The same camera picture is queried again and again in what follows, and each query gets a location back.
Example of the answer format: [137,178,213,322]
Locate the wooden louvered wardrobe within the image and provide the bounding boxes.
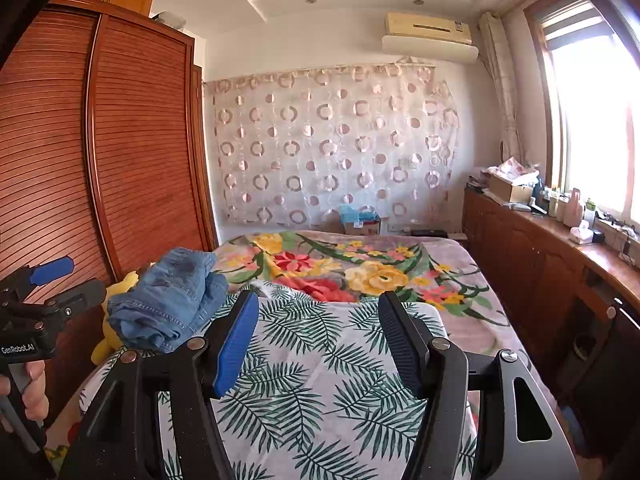
[0,0,218,426]

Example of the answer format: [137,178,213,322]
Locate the wooden-framed window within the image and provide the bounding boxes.
[522,0,640,221]

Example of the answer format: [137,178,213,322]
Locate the person's left hand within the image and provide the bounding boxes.
[0,361,52,425]

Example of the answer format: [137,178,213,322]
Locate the floral blanket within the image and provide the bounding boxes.
[210,230,531,351]

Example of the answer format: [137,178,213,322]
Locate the open cardboard box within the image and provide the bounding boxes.
[487,172,535,204]

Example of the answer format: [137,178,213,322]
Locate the beige wall air conditioner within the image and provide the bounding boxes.
[381,10,480,65]

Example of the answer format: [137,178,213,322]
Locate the white plastic bag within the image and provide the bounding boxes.
[492,156,541,181]

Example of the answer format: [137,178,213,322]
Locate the circle-patterned sheer curtain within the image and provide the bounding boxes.
[202,62,461,228]

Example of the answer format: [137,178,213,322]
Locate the cardboard box with blue contents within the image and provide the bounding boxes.
[340,205,391,236]

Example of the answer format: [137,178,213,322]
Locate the long wooden cabinet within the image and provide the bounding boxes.
[462,187,640,411]

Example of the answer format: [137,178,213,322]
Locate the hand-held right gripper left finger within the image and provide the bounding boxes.
[60,290,261,480]

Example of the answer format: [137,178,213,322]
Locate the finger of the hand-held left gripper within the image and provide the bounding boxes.
[0,256,76,302]
[45,280,108,319]

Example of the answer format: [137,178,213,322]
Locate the beige window curtain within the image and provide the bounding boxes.
[477,10,523,161]

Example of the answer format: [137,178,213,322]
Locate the yellow plush toy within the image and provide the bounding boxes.
[91,270,146,366]

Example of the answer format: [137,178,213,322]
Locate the white tissue box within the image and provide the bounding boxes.
[570,220,595,245]

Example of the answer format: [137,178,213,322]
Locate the blue denim pants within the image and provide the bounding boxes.
[106,247,230,352]

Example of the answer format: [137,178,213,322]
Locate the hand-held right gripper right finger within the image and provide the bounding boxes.
[377,290,581,480]

